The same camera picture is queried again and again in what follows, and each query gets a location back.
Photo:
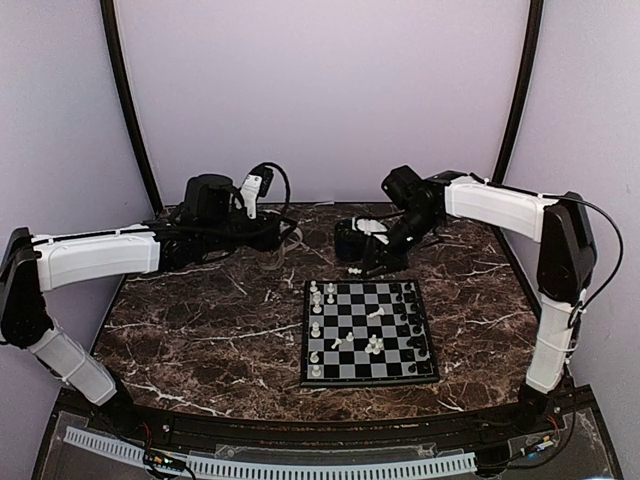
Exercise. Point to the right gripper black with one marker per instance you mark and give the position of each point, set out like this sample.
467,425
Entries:
383,256

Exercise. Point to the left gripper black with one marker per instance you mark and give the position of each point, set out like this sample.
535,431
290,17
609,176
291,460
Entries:
267,239

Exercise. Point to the white king chess piece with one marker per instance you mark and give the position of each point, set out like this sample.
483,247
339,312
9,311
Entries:
378,313

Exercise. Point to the black silver chess board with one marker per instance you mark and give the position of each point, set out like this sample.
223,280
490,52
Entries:
354,351

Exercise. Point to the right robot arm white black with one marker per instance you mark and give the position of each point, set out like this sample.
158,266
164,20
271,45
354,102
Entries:
508,273

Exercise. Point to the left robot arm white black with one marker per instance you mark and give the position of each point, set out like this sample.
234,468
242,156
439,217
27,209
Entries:
211,223

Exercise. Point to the cream floral mug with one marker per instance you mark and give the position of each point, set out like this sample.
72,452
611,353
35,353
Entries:
274,260

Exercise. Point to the dark blue mug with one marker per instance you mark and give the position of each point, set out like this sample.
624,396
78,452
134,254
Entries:
349,243

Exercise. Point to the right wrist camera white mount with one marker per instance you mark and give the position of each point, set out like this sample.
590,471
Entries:
371,228

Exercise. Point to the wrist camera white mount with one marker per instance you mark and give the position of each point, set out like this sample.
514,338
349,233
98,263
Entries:
256,185
371,228

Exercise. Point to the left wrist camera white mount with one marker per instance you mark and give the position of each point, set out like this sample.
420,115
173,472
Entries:
256,185

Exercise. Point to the black front rail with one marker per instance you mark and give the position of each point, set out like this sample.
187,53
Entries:
469,414

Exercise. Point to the white perforated cable duct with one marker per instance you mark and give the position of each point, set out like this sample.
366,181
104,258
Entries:
243,462

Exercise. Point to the left black frame post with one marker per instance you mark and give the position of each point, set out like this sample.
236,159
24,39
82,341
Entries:
128,109

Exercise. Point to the black frame post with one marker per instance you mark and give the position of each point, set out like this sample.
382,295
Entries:
128,109
521,88

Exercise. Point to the right black frame post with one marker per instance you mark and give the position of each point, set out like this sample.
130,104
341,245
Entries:
521,88

